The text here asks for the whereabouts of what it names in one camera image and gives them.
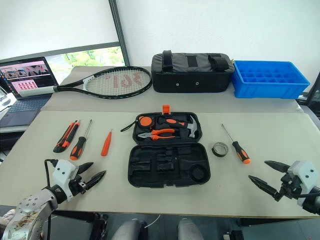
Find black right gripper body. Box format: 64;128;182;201
273;172;305;202

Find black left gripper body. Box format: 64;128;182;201
67;173;89;199

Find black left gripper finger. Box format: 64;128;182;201
84;170;107;191
77;161;95;175

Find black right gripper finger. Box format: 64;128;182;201
264;160;291;174
248;175;279;198

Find black orange screwdriver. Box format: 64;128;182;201
69;119;93;161
220;123;251;165

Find orange test pen screwdriver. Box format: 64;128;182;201
100;128;114;157

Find black orange utility knife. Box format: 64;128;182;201
52;120;82;154

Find black tool case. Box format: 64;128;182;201
127;104;212;189

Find black electrical tape roll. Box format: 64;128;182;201
211;141;230;158

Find orange black tape measure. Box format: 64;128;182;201
120;115;157;133

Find black office chair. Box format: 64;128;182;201
296;71;320;117

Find blue plastic divided crate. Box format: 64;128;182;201
230;59;311;100

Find black white tennis racket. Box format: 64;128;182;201
19;65;153;100

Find black orange claw hammer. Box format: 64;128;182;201
156;115;200;139

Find open laptop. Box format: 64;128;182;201
0;56;60;126

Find black grey fabric bag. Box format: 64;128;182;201
150;50;236;94

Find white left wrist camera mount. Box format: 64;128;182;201
51;159;82;200

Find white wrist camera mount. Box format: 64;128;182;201
51;159;82;200
286;160;317;193

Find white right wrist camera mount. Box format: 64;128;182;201
286;160;317;193

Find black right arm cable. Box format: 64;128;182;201
297;191;320;201

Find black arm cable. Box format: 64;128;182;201
44;158;59;192
297;191;320;201

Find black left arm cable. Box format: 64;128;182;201
44;158;59;192

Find orange handled pliers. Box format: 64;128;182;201
136;128;179;143

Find dark window frame post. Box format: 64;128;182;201
108;0;131;67

